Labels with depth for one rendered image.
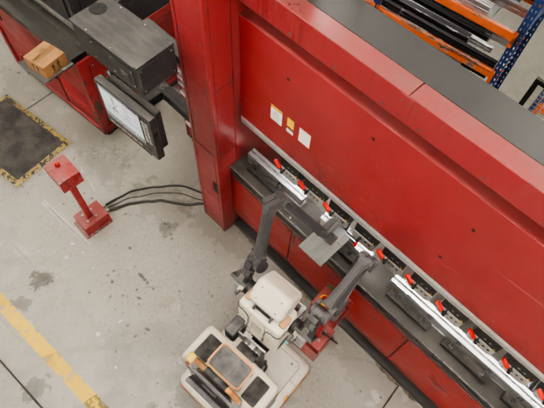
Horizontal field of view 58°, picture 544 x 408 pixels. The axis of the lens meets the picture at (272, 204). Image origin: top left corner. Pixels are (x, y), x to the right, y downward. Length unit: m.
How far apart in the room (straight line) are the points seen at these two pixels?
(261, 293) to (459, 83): 1.29
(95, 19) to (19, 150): 2.38
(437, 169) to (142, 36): 1.52
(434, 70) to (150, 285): 2.73
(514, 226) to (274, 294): 1.10
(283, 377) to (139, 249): 1.55
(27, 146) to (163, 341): 2.19
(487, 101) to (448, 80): 0.16
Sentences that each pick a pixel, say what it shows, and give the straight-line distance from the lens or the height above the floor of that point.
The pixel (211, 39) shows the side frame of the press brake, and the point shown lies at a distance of 2.45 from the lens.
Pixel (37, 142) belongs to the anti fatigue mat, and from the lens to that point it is 4.90.
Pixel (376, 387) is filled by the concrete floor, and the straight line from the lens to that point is 3.81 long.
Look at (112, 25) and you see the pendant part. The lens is 2.69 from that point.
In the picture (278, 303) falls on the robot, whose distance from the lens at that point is 2.41.
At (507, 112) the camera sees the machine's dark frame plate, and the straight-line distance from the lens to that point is 2.00.
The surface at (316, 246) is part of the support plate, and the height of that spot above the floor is 1.00.
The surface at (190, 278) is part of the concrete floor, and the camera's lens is 3.94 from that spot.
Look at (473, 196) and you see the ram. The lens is 2.05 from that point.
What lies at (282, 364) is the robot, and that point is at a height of 0.28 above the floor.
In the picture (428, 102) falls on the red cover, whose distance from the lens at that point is 1.91.
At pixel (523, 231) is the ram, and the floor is 2.06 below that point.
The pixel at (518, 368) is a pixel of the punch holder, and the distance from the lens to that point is 2.82.
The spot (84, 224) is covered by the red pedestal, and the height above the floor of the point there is 0.12.
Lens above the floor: 3.66
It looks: 61 degrees down
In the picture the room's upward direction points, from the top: 5 degrees clockwise
